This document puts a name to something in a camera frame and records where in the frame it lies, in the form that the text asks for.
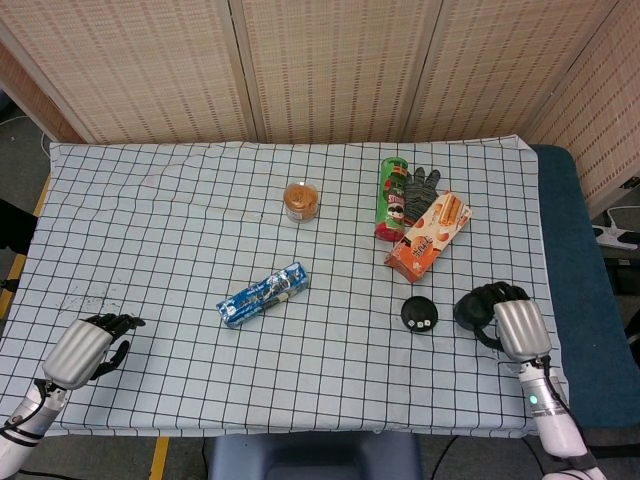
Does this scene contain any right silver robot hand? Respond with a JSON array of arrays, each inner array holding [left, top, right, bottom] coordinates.
[[472, 281, 554, 364]]

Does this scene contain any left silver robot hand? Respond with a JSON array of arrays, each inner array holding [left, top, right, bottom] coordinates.
[[41, 313, 146, 391]]

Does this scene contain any black round puck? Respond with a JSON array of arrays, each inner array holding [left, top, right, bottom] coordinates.
[[400, 296, 441, 335]]

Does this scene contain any blue padded table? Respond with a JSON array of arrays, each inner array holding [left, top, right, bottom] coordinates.
[[529, 144, 640, 432]]

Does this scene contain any black box on floor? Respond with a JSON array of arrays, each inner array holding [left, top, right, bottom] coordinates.
[[613, 257, 640, 297]]

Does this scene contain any orange biscuit box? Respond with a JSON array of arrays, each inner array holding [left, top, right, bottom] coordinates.
[[384, 191, 474, 284]]

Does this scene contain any black object beside table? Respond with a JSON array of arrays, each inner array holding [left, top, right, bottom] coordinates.
[[0, 199, 37, 255]]

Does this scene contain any checkered white tablecloth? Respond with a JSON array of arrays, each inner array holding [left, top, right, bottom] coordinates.
[[0, 132, 571, 441]]

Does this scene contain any green chips can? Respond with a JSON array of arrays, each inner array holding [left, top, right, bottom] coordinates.
[[374, 156, 411, 243]]

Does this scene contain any blue cookie package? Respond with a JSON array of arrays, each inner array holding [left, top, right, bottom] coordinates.
[[216, 259, 311, 330]]

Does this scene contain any bamboo folding screen panel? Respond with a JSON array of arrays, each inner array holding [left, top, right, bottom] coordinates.
[[232, 0, 444, 145], [524, 9, 640, 219], [404, 0, 621, 144], [0, 0, 251, 145]]

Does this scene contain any blue chair seat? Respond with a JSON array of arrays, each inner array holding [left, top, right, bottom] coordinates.
[[207, 434, 424, 480]]

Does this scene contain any peanut butter jar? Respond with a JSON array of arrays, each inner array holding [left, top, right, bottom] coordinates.
[[283, 182, 321, 225]]

